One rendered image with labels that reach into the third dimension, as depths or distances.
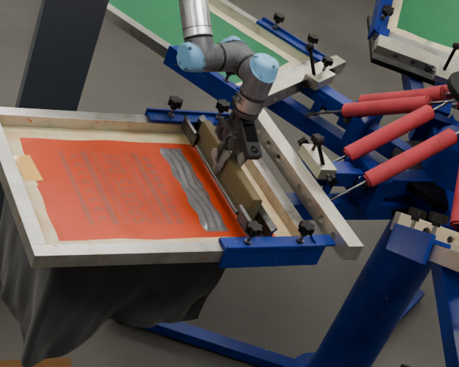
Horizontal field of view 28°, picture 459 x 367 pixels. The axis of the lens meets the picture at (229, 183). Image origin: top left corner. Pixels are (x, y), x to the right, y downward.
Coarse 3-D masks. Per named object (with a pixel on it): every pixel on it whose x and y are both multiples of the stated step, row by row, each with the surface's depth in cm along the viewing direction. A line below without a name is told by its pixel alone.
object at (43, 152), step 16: (32, 144) 241; (48, 144) 243; (64, 144) 246; (80, 144) 248; (96, 144) 251; (112, 144) 253; (128, 144) 256; (144, 144) 259; (160, 144) 262; (176, 144) 265; (48, 160) 237; (160, 160) 255; (192, 160) 261; (48, 176) 232; (64, 176) 234; (160, 176) 249; (208, 176) 257
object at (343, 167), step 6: (336, 162) 270; (342, 162) 272; (348, 162) 273; (342, 168) 269; (348, 168) 270; (312, 174) 261; (336, 174) 266; (342, 174) 267; (348, 174) 268; (354, 174) 269; (318, 180) 264; (324, 180) 265; (342, 180) 268; (348, 180) 270; (354, 180) 271
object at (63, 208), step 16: (48, 192) 227; (64, 192) 229; (176, 192) 245; (208, 192) 251; (48, 208) 222; (64, 208) 224; (80, 208) 226; (192, 208) 242; (224, 208) 247; (64, 224) 219; (80, 224) 221; (128, 224) 227; (144, 224) 229; (160, 224) 232; (176, 224) 234; (192, 224) 236; (64, 240) 214
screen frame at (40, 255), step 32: (0, 128) 235; (96, 128) 256; (128, 128) 261; (160, 128) 266; (0, 160) 225; (256, 160) 266; (32, 224) 209; (288, 224) 249; (32, 256) 203; (64, 256) 205; (96, 256) 209; (128, 256) 213; (160, 256) 218; (192, 256) 223
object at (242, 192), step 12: (204, 132) 259; (204, 144) 259; (216, 144) 253; (228, 168) 247; (240, 168) 246; (228, 180) 247; (240, 180) 242; (240, 192) 241; (252, 192) 238; (240, 204) 241; (252, 204) 237; (252, 216) 240
